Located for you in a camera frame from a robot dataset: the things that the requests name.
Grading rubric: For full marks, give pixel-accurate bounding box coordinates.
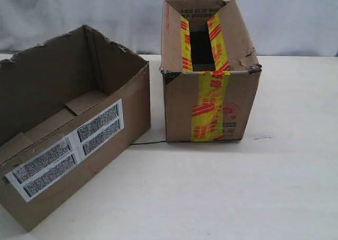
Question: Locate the thin black cable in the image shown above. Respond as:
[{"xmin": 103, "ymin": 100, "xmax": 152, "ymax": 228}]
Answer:
[{"xmin": 131, "ymin": 141, "xmax": 167, "ymax": 146}]

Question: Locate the cardboard box with yellow tape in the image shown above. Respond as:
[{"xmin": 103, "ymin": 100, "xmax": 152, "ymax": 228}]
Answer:
[{"xmin": 160, "ymin": 0, "xmax": 262, "ymax": 142}]

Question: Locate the open plain cardboard box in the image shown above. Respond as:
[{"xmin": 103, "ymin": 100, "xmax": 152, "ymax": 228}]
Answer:
[{"xmin": 1, "ymin": 25, "xmax": 151, "ymax": 231}]

